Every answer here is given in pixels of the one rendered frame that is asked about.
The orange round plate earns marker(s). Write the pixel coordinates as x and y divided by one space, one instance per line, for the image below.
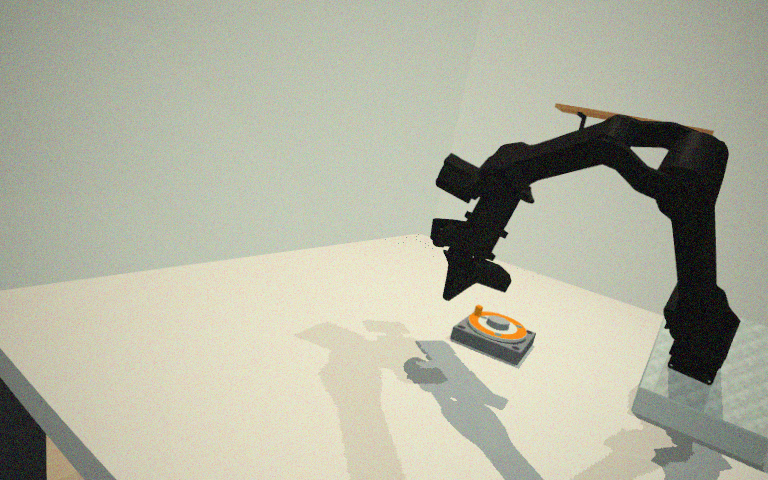
515 333

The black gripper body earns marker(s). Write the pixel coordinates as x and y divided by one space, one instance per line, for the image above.
478 268

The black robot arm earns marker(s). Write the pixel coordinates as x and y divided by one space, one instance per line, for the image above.
685 188

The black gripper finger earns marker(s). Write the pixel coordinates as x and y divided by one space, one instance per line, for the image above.
450 270
459 282

